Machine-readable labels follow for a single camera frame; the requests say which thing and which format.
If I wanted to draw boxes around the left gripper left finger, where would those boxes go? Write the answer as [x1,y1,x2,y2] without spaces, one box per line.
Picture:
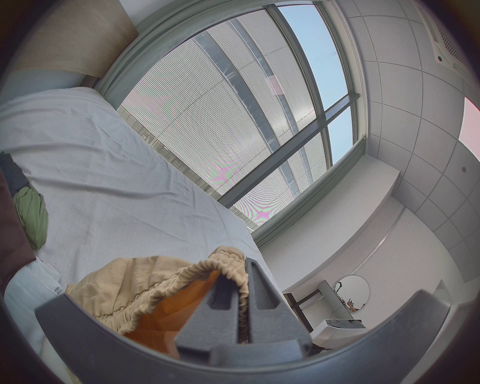
[175,272,241,358]

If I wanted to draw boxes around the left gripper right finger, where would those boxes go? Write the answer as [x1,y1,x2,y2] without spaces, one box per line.
[245,256,313,355]

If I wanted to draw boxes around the tan shorts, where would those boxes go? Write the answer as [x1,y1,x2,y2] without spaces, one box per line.
[65,245,251,357]

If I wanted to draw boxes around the bed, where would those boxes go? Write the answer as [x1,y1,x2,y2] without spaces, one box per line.
[0,0,278,379]

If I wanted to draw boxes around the black-legged small table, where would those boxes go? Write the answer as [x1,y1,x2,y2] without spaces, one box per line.
[283,280,357,334]

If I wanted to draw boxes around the pale grey garment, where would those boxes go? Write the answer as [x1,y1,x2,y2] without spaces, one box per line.
[3,258,64,301]

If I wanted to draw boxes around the green garment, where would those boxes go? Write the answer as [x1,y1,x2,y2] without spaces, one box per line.
[14,186,49,251]

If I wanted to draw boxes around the brown garment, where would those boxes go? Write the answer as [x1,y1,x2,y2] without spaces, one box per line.
[0,170,37,287]

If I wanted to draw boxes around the window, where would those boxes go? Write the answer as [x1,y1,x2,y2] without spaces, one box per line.
[116,0,366,229]

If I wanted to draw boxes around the black garment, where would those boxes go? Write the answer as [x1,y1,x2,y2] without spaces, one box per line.
[0,151,31,197]

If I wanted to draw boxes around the round wall mirror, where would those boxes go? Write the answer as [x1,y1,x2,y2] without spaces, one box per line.
[335,275,371,311]

